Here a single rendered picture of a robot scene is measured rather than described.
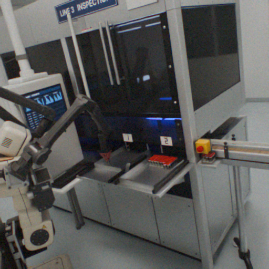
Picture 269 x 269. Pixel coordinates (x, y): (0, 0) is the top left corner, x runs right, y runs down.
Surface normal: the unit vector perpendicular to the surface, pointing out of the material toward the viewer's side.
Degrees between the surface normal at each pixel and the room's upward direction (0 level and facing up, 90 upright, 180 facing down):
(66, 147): 90
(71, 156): 90
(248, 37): 90
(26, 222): 90
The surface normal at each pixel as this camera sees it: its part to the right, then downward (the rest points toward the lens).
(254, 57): -0.61, 0.35
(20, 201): 0.40, 0.21
